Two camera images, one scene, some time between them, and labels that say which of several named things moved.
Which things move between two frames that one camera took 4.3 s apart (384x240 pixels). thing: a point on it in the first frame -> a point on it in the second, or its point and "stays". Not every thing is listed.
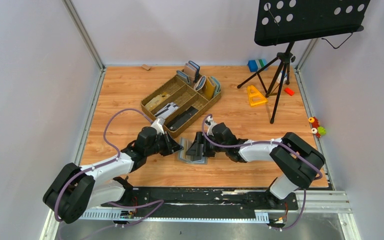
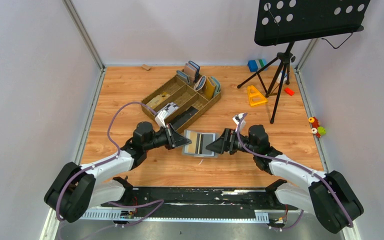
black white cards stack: (166, 110) stays
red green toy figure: (318, 130) stays
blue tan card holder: (192, 70) stays
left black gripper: (168, 144) -> (170, 137)
